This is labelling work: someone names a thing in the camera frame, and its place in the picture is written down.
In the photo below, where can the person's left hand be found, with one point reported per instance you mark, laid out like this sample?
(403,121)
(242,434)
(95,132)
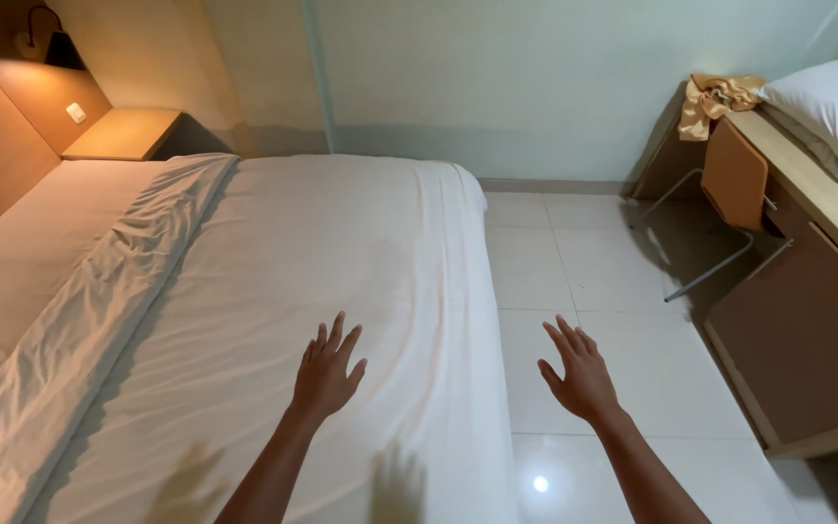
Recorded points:
(324,382)

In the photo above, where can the person's right hand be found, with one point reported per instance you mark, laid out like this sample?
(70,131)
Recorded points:
(585,386)

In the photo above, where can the wooden desk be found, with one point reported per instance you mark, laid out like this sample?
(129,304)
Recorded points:
(804,320)

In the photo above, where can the orange chair with metal legs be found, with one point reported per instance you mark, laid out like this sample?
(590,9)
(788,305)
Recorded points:
(733,175)

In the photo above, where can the crumpled golden cloth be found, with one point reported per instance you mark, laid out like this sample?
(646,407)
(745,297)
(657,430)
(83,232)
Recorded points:
(710,98)

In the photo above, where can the wooden bedside shelf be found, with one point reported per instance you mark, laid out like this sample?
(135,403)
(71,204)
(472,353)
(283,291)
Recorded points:
(124,133)

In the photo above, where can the mattress with white sheet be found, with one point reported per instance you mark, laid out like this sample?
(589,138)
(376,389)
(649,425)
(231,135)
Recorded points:
(26,255)

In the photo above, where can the flat cream pillow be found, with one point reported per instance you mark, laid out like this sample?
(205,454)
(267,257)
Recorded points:
(812,149)

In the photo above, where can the white pillow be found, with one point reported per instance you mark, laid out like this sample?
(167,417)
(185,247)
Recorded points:
(833,109)

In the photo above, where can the white wall switch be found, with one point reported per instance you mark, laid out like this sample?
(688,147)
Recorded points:
(75,113)

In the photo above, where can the black wall lamp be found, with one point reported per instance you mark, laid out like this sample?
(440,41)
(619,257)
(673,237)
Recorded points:
(59,47)

